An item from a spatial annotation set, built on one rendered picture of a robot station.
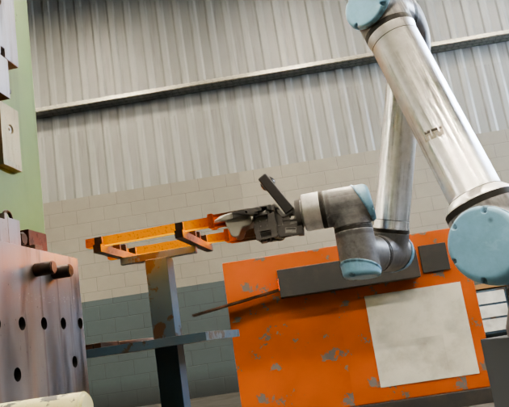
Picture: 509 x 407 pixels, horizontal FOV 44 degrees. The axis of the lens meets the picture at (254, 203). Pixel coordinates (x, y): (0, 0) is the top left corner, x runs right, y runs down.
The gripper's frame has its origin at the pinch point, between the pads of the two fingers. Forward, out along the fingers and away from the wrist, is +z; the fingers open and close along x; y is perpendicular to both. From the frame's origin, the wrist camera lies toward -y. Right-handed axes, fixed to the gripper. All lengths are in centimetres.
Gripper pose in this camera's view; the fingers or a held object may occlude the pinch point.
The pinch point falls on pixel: (220, 219)
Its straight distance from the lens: 155.8
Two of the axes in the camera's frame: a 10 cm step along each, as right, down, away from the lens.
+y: 1.5, 9.7, -2.1
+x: 1.8, 1.8, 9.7
